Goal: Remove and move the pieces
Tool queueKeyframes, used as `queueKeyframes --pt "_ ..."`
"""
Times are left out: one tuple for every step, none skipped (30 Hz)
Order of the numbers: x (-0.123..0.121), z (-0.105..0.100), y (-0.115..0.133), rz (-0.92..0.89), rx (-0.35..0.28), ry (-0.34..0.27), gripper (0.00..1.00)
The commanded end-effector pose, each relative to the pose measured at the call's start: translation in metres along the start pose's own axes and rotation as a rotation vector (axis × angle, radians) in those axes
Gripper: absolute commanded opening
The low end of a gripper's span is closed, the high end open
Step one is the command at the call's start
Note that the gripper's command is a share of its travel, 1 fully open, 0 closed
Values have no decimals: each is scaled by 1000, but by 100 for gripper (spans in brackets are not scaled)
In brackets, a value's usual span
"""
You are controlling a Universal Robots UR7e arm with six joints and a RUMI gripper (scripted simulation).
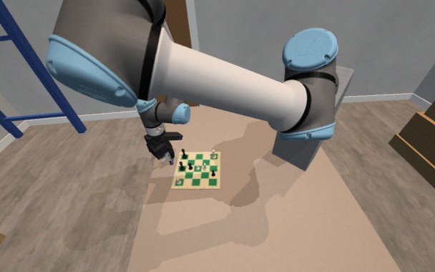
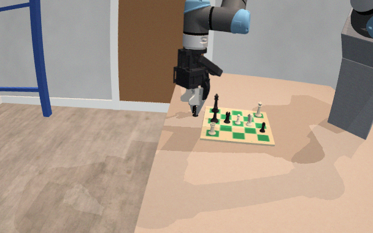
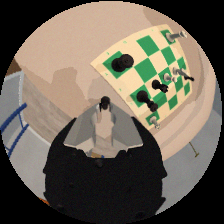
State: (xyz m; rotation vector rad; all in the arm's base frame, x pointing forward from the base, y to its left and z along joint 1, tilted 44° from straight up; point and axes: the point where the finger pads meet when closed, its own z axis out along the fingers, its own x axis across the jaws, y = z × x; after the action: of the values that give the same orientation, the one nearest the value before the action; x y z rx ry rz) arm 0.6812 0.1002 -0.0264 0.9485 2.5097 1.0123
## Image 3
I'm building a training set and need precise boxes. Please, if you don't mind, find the white pawn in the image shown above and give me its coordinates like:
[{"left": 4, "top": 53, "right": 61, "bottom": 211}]
[{"left": 163, "top": 73, "right": 177, "bottom": 83}]

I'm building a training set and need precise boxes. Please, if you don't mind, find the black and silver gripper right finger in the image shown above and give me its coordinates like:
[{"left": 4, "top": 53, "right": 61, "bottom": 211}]
[{"left": 109, "top": 102, "right": 167, "bottom": 179}]

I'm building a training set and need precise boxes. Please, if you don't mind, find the white rook chess piece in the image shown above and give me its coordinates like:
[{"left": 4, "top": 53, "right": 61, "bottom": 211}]
[{"left": 149, "top": 116, "right": 161, "bottom": 130}]

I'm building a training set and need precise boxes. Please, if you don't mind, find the green and cream chessboard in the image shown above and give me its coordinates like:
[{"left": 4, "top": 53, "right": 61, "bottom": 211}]
[{"left": 90, "top": 24, "right": 192, "bottom": 130}]

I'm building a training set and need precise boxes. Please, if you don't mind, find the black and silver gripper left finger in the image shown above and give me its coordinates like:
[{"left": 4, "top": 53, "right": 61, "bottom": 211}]
[{"left": 43, "top": 102, "right": 102, "bottom": 174}]

